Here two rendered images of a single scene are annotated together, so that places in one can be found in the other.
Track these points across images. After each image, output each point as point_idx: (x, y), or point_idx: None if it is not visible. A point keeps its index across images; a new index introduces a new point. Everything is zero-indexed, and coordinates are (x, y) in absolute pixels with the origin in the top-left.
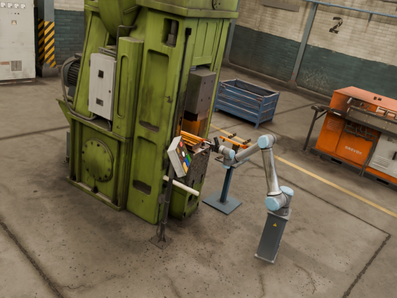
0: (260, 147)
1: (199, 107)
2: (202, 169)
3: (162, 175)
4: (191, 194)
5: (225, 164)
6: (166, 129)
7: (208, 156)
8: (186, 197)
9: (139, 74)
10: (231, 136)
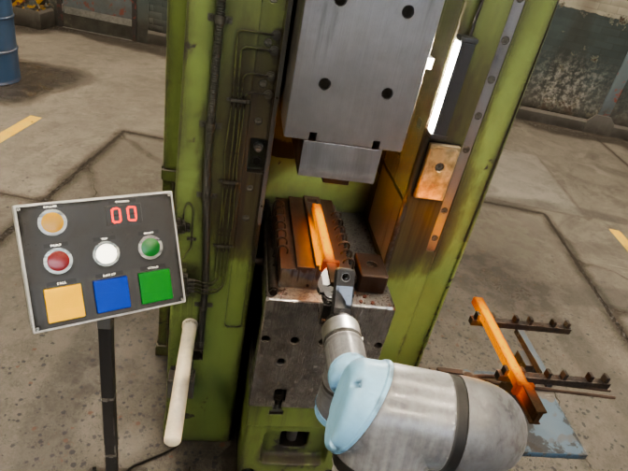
0: (325, 428)
1: (313, 114)
2: None
3: (176, 312)
4: (278, 429)
5: (317, 403)
6: (177, 157)
7: (373, 342)
8: (249, 427)
9: None
10: (529, 324)
